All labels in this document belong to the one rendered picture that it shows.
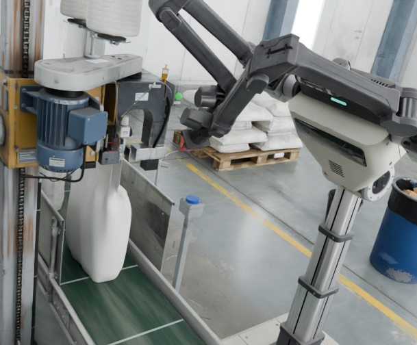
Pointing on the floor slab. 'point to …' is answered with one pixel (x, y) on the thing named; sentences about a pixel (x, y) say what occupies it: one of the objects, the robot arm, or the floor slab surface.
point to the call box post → (182, 253)
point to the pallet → (224, 159)
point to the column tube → (5, 265)
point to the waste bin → (407, 233)
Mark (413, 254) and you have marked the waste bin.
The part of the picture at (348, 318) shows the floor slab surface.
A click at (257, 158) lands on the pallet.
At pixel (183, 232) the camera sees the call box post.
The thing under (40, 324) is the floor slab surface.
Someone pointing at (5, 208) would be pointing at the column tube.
